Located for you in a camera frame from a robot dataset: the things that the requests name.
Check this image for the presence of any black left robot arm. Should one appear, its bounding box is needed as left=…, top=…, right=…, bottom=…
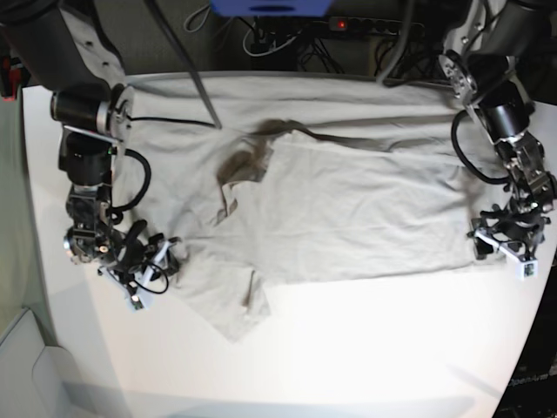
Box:
left=439, top=1, right=556, bottom=256

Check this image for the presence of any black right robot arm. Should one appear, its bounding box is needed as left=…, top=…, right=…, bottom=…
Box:
left=1, top=1, right=178, bottom=284

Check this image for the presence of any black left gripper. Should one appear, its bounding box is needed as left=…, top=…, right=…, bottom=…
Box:
left=480, top=207, right=548, bottom=248

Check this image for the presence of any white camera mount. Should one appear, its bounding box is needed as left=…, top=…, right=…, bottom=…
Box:
left=467, top=218, right=539, bottom=281

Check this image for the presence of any red black tool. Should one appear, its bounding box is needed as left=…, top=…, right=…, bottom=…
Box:
left=1, top=55, right=22, bottom=101

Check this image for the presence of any black power strip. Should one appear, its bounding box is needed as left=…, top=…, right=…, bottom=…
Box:
left=328, top=17, right=403, bottom=36

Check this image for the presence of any beige t-shirt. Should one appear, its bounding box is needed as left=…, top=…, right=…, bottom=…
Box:
left=129, top=76, right=493, bottom=341

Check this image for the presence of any blue box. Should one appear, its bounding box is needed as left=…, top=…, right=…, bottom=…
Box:
left=210, top=0, right=332, bottom=17

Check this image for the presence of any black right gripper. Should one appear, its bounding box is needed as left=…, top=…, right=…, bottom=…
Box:
left=64, top=219, right=174, bottom=279

